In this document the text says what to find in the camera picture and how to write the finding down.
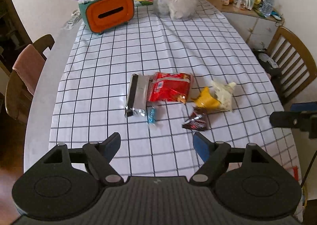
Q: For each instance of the orange green tissue box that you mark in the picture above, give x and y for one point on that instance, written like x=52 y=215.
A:
x=101 y=15

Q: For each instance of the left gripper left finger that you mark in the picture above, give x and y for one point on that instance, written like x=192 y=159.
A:
x=99 y=156

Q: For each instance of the pale cream snack packet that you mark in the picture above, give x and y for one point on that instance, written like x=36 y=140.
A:
x=224 y=94

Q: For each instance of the light blue snack packet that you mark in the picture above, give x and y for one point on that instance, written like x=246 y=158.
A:
x=151 y=115

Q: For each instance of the dark brown candy packet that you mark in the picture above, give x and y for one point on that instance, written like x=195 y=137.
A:
x=197 y=120

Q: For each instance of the red snack bag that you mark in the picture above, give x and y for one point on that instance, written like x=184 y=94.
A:
x=169 y=87

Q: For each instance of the chair with pink cushion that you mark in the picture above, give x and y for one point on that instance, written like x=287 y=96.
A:
x=24 y=78

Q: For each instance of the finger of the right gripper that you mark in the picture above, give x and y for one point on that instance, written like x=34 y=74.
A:
x=304 y=107

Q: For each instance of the white side cabinet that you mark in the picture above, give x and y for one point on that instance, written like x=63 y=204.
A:
x=255 y=30

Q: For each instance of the wooden slatted chair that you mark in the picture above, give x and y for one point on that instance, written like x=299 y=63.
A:
x=297 y=66

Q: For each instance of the silver black snack packet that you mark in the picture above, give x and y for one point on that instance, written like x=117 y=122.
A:
x=136 y=100

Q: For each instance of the yellow snack packet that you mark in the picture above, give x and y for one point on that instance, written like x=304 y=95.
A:
x=206 y=101

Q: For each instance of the black bag on chair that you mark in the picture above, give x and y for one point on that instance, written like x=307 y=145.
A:
x=267 y=63

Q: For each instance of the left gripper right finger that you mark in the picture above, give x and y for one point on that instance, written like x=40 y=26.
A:
x=214 y=155

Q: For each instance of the black white checkered tablecloth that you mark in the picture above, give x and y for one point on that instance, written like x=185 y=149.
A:
x=92 y=92

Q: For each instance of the clear water bottle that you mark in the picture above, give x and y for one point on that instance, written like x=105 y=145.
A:
x=267 y=7

